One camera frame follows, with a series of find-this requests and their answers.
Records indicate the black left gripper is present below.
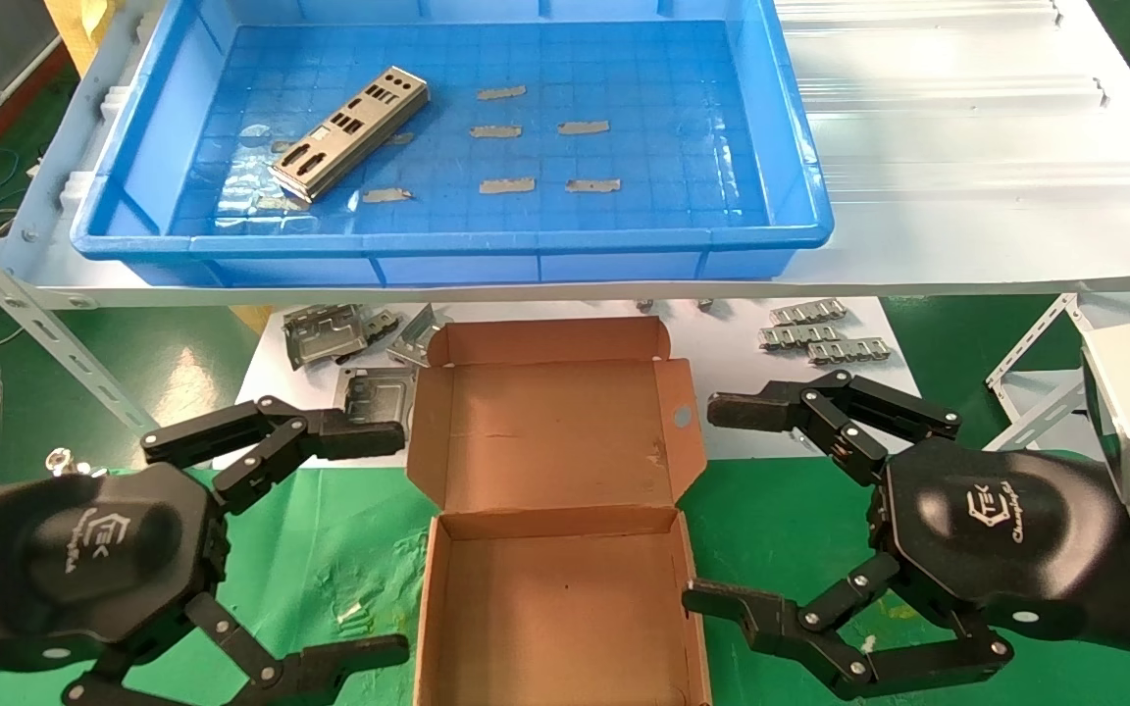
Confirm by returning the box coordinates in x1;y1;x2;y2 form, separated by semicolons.
0;396;411;706

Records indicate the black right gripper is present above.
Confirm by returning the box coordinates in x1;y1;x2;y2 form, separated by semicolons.
681;370;1125;701

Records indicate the silver motherboard IO shield plate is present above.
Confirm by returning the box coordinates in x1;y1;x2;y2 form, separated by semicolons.
269;66;430;205

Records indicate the open brown cardboard box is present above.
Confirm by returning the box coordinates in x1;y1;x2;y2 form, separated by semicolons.
406;316;713;706

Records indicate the blue plastic tray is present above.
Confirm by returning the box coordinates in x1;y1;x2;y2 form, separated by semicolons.
70;0;836;287

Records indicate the yellow cardboard piece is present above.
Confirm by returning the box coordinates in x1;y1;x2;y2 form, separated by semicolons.
43;0;120;75

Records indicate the green table cloth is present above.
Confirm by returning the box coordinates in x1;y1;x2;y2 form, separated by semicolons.
0;453;1130;706

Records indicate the white flat board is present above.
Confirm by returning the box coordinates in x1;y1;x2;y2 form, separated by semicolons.
212;297;924;470

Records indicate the grey ribbed metal strip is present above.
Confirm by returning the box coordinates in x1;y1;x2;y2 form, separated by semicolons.
770;299;848;327
759;325;843;350
808;337;895;366

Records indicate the angled grey metal piece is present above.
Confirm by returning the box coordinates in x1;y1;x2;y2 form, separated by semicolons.
386;304;453;369

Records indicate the silver binder clip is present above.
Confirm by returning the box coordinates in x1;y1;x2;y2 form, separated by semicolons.
45;447;110;479

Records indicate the white perforated diagonal brace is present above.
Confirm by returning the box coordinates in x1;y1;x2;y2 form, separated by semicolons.
0;196;162;434

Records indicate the white ribbed profile strip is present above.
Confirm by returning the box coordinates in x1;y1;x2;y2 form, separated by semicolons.
796;74;1110;114
776;0;1061;30
815;157;1130;207

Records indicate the square grey metal frame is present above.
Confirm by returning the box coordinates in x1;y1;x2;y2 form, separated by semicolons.
333;367;419;428

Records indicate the grey stamped metal bracket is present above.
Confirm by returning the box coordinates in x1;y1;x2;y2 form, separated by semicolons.
282;304;370;371

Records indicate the white perforated shelf frame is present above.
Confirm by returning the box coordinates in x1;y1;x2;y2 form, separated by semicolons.
985;291;1130;452

